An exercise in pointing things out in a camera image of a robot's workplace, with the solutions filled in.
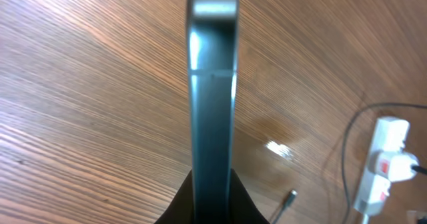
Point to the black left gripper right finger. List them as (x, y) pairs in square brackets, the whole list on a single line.
[(242, 209)]

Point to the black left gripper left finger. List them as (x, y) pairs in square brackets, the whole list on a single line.
[(180, 210)]

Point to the blue Galaxy smartphone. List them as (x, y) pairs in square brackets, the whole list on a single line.
[(211, 36)]

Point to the white power strip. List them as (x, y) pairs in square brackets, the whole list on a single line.
[(388, 139)]

